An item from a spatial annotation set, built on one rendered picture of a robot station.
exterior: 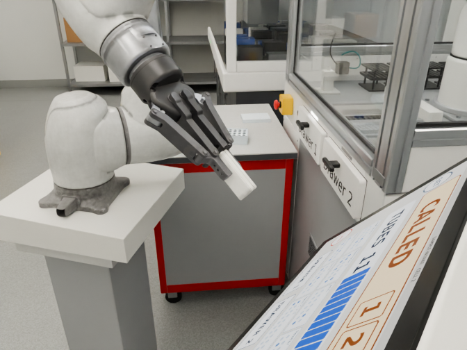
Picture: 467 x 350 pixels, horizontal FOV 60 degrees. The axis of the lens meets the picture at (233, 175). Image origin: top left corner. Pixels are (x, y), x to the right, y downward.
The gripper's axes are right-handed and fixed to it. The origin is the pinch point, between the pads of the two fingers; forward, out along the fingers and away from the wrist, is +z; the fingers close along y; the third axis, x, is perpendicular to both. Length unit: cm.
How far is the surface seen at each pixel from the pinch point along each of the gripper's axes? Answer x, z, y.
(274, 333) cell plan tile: -4.5, 17.2, -15.6
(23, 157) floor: 265, -149, 110
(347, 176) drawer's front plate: 15, 13, 51
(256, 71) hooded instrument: 65, -51, 138
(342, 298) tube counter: -13.5, 17.3, -14.2
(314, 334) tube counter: -12.8, 17.2, -19.1
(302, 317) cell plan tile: -8.2, 17.2, -14.5
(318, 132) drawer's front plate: 24, -2, 71
